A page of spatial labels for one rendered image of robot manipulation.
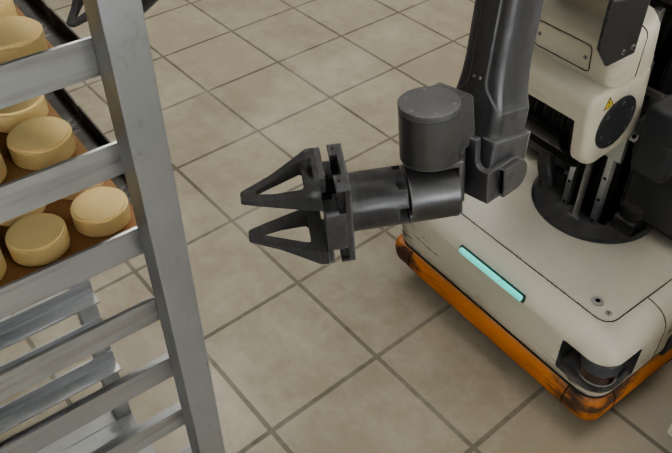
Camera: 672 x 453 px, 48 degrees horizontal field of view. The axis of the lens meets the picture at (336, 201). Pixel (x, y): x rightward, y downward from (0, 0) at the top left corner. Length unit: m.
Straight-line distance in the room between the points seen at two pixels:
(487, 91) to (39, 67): 0.39
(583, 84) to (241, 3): 2.06
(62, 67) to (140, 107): 0.06
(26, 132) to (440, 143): 0.34
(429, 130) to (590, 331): 0.94
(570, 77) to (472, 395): 0.75
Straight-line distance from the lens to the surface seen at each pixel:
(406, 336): 1.81
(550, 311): 1.56
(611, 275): 1.64
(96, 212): 0.68
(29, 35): 0.58
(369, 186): 0.69
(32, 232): 0.68
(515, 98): 0.73
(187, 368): 0.76
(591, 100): 1.31
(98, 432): 1.54
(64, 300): 1.27
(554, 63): 1.37
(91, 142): 0.65
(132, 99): 0.55
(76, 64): 0.55
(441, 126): 0.66
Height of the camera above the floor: 1.41
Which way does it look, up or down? 41 degrees down
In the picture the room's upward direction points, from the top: straight up
